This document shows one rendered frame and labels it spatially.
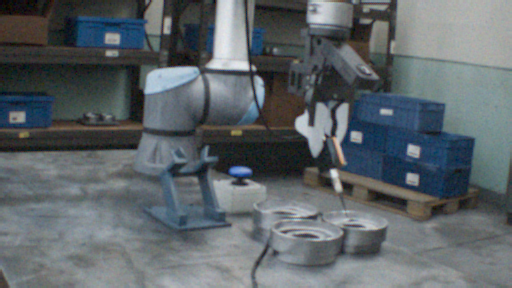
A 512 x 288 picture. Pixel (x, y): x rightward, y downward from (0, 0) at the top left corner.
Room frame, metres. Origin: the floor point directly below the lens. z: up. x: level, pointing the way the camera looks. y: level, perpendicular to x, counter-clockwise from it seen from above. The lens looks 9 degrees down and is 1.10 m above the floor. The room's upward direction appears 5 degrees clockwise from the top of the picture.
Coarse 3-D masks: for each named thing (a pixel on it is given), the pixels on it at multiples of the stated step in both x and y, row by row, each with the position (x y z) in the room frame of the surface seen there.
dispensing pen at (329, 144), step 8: (328, 144) 1.04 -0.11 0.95; (328, 152) 1.04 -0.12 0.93; (336, 152) 1.04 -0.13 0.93; (320, 160) 1.06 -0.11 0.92; (328, 160) 1.04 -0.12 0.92; (336, 160) 1.03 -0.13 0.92; (320, 168) 1.05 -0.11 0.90; (328, 168) 1.04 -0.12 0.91; (336, 168) 1.05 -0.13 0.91; (336, 176) 1.04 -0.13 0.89; (336, 184) 1.03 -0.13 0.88; (336, 192) 1.03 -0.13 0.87; (344, 208) 1.02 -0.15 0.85
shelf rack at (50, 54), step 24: (144, 0) 4.93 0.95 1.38; (168, 0) 4.50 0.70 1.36; (144, 24) 4.91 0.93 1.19; (168, 24) 4.51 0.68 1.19; (0, 48) 3.87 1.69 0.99; (24, 48) 3.96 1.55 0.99; (48, 48) 4.05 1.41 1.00; (72, 48) 4.26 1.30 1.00; (168, 48) 4.52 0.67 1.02; (144, 96) 4.74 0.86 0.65; (72, 120) 4.65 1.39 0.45; (120, 120) 4.85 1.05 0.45; (0, 144) 3.89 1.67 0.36; (24, 144) 3.98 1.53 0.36; (48, 144) 4.07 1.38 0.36; (72, 144) 4.16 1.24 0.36; (96, 144) 4.26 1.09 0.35
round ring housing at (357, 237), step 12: (324, 216) 0.98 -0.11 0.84; (336, 216) 1.02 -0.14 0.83; (348, 216) 1.02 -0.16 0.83; (360, 216) 1.02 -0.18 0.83; (372, 216) 1.01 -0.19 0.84; (348, 228) 0.93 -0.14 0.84; (360, 228) 0.93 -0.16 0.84; (372, 228) 0.93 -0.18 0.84; (384, 228) 0.94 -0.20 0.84; (348, 240) 0.92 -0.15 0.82; (360, 240) 0.92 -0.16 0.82; (372, 240) 0.93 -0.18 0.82; (384, 240) 0.95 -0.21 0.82; (348, 252) 0.93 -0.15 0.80; (360, 252) 0.93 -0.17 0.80; (372, 252) 0.94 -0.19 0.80
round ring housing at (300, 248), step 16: (272, 224) 0.91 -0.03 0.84; (288, 224) 0.95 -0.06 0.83; (304, 224) 0.95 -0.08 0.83; (320, 224) 0.95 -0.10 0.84; (272, 240) 0.88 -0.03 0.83; (288, 240) 0.86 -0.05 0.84; (304, 240) 0.85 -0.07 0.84; (320, 240) 0.85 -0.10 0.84; (336, 240) 0.87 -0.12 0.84; (288, 256) 0.87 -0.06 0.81; (304, 256) 0.85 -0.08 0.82; (320, 256) 0.86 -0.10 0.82
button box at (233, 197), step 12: (216, 180) 1.16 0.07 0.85; (228, 180) 1.17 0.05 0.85; (216, 192) 1.15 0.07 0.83; (228, 192) 1.11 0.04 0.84; (240, 192) 1.11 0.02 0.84; (252, 192) 1.13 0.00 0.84; (264, 192) 1.14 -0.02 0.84; (228, 204) 1.11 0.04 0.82; (240, 204) 1.11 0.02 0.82; (252, 204) 1.13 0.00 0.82
